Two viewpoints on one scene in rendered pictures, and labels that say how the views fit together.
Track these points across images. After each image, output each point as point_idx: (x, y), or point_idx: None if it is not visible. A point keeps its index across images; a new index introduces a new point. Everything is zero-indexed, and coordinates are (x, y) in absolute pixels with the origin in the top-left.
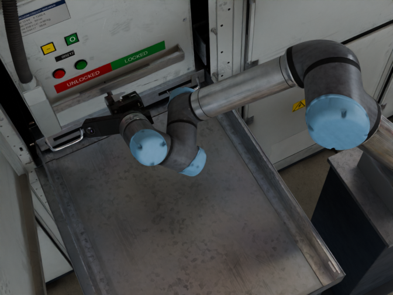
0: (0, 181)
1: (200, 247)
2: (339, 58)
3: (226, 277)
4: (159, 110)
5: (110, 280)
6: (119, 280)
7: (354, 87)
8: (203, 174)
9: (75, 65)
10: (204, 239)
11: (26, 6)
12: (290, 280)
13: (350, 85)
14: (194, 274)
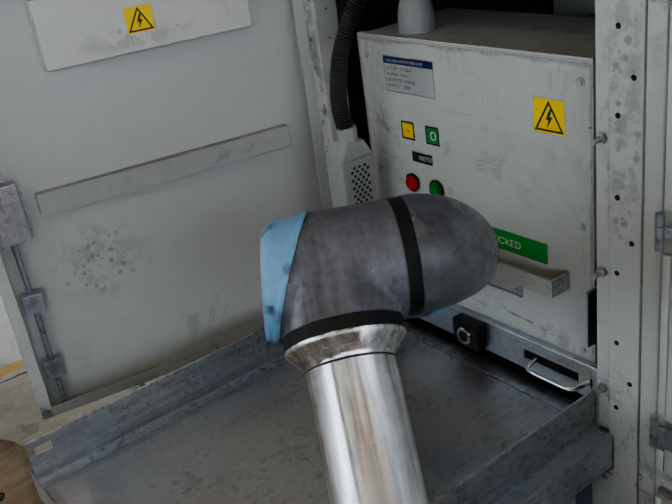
0: None
1: (259, 490)
2: (401, 202)
3: None
4: (511, 379)
5: (195, 413)
6: (195, 421)
7: (337, 232)
8: None
9: (429, 185)
10: (274, 492)
11: (396, 46)
12: None
13: (337, 223)
14: (208, 495)
